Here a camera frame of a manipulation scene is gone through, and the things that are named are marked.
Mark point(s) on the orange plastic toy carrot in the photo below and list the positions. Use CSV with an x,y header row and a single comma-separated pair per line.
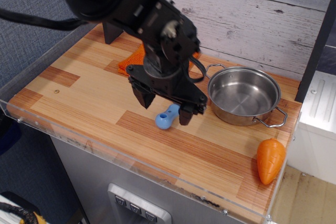
x,y
270,158

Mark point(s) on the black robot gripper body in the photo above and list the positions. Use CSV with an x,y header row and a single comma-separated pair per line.
x,y
177,85

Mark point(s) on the blue and grey toy spoon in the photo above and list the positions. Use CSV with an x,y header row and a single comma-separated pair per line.
x,y
165,119

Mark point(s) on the dark left vertical post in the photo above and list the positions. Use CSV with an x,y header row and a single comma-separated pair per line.
x,y
111,32

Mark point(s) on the yellow black object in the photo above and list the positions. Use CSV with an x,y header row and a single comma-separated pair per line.
x,y
34,219

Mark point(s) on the clear acrylic table guard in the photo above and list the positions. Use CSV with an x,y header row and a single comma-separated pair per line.
x,y
80,96

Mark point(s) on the orange folded cloth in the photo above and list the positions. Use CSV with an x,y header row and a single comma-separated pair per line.
x,y
135,59

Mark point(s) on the silver toy appliance front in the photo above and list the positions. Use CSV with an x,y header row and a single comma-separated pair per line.
x,y
194,180

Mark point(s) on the silver dispenser button panel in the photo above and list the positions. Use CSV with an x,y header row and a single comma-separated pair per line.
x,y
130,208

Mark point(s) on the white ribbed box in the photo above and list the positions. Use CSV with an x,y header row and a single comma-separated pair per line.
x,y
312,150

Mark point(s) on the dark vertical post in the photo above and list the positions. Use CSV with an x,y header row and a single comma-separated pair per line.
x,y
111,32
317,51

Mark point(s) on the stainless steel pot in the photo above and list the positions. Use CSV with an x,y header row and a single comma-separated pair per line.
x,y
244,96

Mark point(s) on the dark right vertical post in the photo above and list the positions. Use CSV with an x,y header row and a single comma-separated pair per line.
x,y
317,51

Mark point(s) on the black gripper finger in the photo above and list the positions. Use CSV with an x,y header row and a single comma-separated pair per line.
x,y
143,95
186,112

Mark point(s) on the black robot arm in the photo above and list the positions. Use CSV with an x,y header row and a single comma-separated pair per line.
x,y
169,38

